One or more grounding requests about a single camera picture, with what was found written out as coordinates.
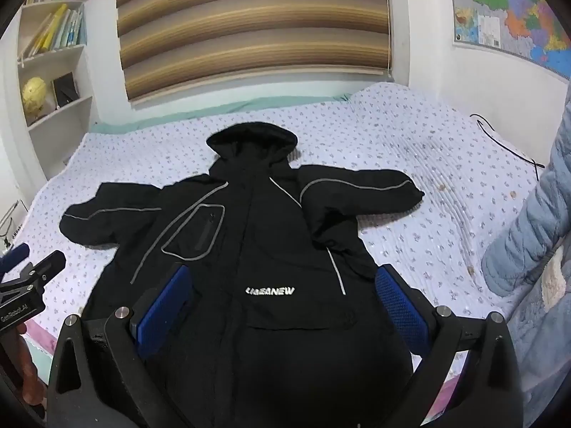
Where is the white bookshelf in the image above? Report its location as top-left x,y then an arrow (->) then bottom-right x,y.
15,0 -> 98,180

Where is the colourful wall map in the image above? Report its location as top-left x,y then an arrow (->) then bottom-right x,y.
446,0 -> 571,82

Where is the striped brown roller blind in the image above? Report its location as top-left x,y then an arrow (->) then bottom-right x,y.
117,0 -> 394,104

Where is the black cable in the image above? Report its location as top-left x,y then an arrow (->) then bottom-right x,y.
470,113 -> 546,171

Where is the person's left hand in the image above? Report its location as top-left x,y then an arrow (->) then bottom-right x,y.
0,323 -> 47,411

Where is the row of leaning yellow books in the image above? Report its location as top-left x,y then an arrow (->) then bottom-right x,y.
22,4 -> 86,60

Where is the light blue puffer coat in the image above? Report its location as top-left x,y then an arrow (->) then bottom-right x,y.
481,85 -> 571,411

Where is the floral quilted bed cover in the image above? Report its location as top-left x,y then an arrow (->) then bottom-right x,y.
20,81 -> 547,366

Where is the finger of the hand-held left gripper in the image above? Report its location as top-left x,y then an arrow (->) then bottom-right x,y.
0,250 -> 67,299
0,243 -> 31,278

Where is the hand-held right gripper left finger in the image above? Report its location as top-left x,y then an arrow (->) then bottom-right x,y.
47,264 -> 197,428

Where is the black picture frame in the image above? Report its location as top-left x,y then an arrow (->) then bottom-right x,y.
51,71 -> 80,108

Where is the yellow globe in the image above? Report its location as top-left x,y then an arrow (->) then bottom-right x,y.
22,77 -> 49,117

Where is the mint green bed sheet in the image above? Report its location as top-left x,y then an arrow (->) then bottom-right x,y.
87,93 -> 354,135

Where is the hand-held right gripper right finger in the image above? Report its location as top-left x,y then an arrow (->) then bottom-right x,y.
375,264 -> 524,428

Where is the black hooded jacket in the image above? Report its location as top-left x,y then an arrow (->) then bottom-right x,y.
59,121 -> 425,428

